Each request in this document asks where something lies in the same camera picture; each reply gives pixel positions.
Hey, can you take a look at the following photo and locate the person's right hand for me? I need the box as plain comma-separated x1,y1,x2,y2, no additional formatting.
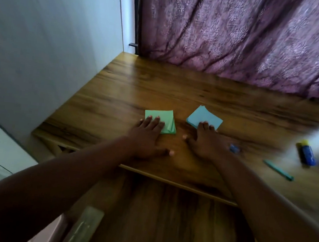
180,119,236,164

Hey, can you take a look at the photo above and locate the person's left hand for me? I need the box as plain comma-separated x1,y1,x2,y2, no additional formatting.
124,112,179,164

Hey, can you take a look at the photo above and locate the blue sticky note pad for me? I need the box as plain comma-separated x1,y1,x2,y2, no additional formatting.
185,103,225,132

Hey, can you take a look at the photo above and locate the green sticky note pad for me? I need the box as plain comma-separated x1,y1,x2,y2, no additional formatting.
142,107,179,135

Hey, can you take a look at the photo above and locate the teal pen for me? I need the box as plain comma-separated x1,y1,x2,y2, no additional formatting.
261,159,296,182

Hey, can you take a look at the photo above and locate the wooden drawer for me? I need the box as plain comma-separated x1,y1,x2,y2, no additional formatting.
59,158,285,242

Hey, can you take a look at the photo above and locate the blue glue stick yellow cap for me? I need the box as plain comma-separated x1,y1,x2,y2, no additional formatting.
294,138,319,168

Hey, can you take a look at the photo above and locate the translucent yellow pencil case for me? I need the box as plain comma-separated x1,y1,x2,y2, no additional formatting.
61,203,106,242

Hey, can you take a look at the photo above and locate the clear box pink lid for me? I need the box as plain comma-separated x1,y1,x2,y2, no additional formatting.
25,209,69,242

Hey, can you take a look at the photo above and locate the person's right forearm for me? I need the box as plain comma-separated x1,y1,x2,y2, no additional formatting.
203,150,319,242

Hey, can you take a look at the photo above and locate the person's left forearm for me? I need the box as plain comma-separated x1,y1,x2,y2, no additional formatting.
0,123,144,242

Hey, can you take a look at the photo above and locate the purple patterned curtain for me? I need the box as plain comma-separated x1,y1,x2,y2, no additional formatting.
129,0,319,105

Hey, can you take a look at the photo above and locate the dark window frame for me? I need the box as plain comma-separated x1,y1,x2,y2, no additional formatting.
125,0,146,56

